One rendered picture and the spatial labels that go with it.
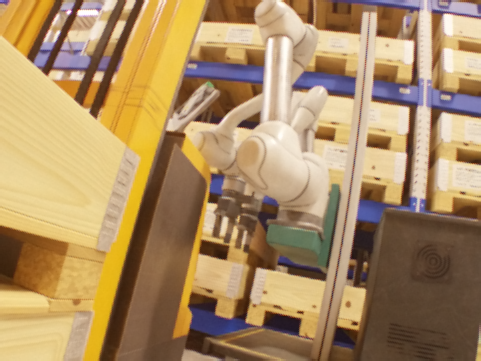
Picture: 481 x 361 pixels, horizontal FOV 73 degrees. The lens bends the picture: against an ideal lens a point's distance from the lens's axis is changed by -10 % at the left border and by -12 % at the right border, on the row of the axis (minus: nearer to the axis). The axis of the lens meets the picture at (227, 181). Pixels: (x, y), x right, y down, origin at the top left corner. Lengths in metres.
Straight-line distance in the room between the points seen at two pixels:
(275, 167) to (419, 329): 0.64
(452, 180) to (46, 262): 2.30
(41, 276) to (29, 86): 0.33
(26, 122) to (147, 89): 0.45
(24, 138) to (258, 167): 0.66
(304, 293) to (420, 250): 1.16
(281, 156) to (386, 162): 1.49
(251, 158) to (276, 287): 1.33
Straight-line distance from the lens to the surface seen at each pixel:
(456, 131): 2.67
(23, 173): 0.54
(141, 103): 0.91
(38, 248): 0.70
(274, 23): 1.38
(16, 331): 0.63
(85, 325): 0.79
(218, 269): 2.28
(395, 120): 2.58
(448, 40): 3.08
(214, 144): 1.29
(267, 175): 1.02
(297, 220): 1.16
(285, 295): 2.23
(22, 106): 0.53
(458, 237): 1.23
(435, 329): 1.19
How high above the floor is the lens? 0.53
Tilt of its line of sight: 14 degrees up
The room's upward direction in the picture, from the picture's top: 14 degrees clockwise
